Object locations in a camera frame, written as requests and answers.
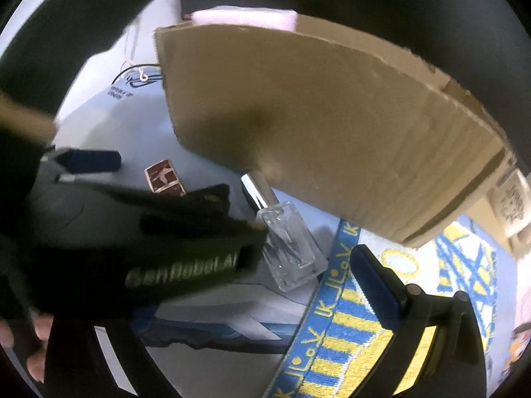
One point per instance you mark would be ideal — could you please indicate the tan flat object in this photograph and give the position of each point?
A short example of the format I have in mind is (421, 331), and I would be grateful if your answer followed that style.
(25, 118)

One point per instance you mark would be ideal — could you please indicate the clear glass perfume bottle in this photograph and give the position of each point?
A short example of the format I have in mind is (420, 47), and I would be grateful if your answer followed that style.
(290, 248)

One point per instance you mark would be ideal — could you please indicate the pink tissue packet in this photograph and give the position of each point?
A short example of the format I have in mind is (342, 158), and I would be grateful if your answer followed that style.
(244, 17)

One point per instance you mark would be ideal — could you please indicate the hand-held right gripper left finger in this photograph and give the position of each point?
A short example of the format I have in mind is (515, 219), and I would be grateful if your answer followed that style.
(66, 365)

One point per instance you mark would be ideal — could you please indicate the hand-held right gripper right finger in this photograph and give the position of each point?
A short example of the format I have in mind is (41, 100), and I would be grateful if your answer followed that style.
(373, 282)

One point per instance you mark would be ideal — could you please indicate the brown cardboard box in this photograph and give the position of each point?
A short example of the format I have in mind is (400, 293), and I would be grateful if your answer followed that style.
(332, 132)

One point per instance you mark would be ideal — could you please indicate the small red box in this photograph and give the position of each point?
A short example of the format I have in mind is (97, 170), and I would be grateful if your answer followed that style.
(164, 178)

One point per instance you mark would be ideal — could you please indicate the grey blue desk mat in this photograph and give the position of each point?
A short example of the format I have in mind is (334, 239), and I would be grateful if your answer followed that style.
(124, 132)

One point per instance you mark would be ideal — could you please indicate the cream printed mug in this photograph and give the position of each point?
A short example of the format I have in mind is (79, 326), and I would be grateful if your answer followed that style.
(512, 203)

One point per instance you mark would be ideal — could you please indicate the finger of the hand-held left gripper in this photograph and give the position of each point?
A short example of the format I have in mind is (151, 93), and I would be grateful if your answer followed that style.
(87, 161)

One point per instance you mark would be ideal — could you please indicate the yellow blue towel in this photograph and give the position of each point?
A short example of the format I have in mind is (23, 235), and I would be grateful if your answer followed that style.
(332, 340)

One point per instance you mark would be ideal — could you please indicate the person's left hand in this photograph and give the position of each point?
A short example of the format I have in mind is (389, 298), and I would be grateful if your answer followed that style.
(39, 367)

